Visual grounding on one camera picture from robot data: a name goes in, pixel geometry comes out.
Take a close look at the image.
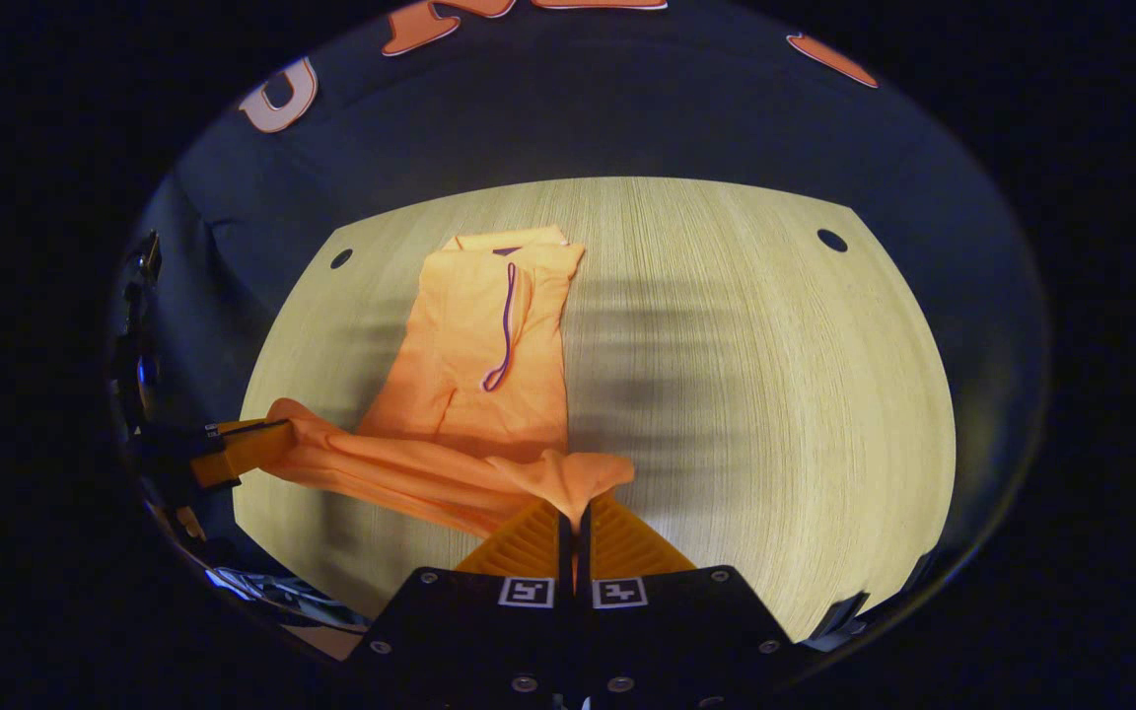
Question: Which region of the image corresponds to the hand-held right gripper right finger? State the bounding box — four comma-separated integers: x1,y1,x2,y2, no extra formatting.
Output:
576,489,798,710

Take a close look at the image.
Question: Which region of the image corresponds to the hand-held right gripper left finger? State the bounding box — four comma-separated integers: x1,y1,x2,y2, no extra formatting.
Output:
345,496,575,710

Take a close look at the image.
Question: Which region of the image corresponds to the orange T-shirt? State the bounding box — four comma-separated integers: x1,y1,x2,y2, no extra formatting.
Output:
262,225,637,541

